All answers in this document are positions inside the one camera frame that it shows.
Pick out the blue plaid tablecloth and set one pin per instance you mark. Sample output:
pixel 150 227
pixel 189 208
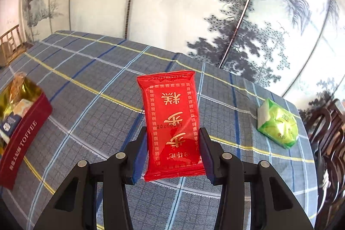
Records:
pixel 94 111

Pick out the red tin box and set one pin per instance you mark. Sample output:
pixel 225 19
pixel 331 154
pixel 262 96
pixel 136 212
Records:
pixel 27 138

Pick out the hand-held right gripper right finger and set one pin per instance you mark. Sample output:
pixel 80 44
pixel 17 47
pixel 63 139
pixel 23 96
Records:
pixel 207 162

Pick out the blue and white cracker packet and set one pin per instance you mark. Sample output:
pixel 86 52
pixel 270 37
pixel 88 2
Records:
pixel 10 123

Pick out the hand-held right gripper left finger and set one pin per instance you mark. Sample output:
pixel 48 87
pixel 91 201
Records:
pixel 138 160

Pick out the red snack packet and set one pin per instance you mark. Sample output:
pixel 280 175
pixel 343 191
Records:
pixel 172 125

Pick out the ink landscape folding screen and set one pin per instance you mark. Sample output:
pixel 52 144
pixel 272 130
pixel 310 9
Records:
pixel 175 3

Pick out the green tissue pack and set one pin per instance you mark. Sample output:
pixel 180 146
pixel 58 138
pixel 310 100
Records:
pixel 280 125

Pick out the clear orange snack packet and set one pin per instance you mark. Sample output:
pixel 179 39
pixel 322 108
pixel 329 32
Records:
pixel 17 84

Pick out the dark wooden chair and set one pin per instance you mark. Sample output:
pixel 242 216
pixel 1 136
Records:
pixel 323 116
pixel 331 178

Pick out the light wooden chair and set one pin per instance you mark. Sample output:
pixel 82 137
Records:
pixel 10 42

